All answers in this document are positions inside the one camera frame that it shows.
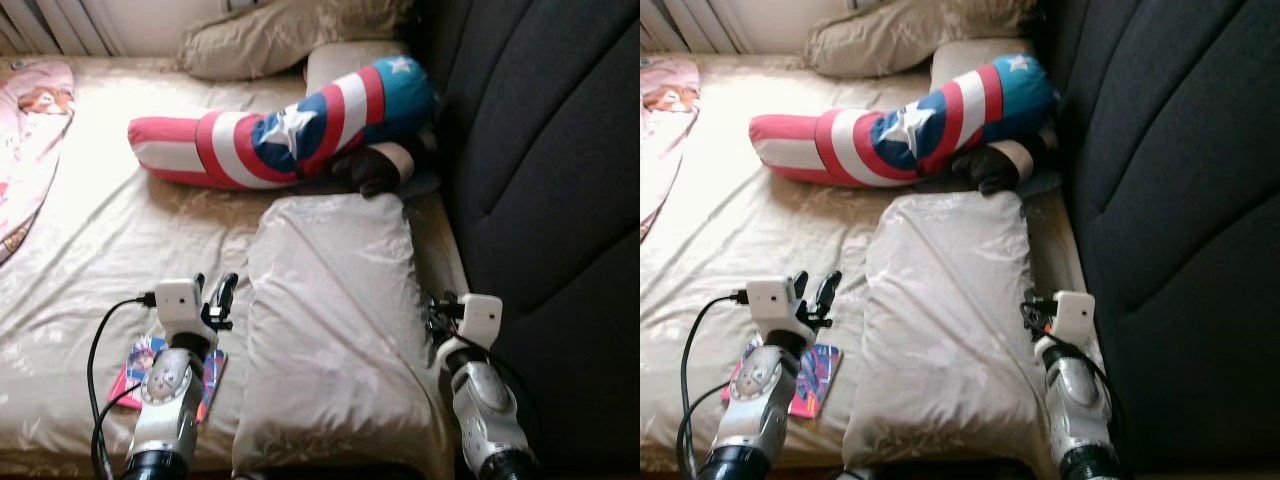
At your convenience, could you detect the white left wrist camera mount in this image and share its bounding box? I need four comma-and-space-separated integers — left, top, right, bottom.
153, 280, 219, 346
745, 278, 816, 346

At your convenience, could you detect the pink cartoon print blanket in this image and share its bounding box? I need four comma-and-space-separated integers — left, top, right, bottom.
640, 55, 701, 241
0, 58, 76, 266

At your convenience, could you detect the large beige satin pillow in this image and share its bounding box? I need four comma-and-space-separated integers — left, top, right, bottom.
232, 193, 458, 479
842, 190, 1066, 479

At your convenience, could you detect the bed with beige floral sheet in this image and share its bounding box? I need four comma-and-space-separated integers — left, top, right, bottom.
0, 55, 471, 476
640, 53, 1091, 473

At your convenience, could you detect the dark grey padded headboard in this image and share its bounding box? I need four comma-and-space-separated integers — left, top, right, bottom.
1035, 0, 1280, 480
418, 0, 641, 480

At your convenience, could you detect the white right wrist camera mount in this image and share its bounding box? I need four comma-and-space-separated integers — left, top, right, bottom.
1035, 291, 1098, 356
435, 294, 503, 361

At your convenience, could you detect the crumpled beige pillow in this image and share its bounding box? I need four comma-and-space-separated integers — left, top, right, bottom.
805, 0, 1041, 79
178, 0, 416, 81

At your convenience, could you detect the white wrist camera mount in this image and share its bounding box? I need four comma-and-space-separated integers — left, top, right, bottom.
745, 278, 816, 346
1035, 291, 1098, 356
153, 280, 219, 346
435, 294, 503, 361

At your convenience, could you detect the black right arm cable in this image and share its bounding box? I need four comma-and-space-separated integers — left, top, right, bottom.
1020, 300, 1126, 426
425, 300, 546, 451

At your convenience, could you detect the dark brown plush toy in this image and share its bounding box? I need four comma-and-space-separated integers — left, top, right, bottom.
333, 143, 416, 198
950, 140, 1041, 196

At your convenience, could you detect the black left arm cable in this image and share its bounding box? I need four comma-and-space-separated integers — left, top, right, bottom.
678, 293, 751, 480
88, 293, 159, 480

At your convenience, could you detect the colourful comic book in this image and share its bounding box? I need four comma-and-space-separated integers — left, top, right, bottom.
720, 340, 843, 419
108, 335, 227, 423

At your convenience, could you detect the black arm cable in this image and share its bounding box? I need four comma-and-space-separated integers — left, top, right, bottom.
1020, 300, 1126, 426
425, 300, 546, 451
678, 293, 751, 480
88, 293, 159, 480

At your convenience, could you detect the red white blue shield pillow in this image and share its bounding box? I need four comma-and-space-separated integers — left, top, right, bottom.
748, 53, 1061, 189
128, 55, 438, 191

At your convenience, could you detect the small plain beige cushion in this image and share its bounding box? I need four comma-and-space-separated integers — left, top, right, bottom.
305, 40, 411, 96
928, 38, 1036, 96

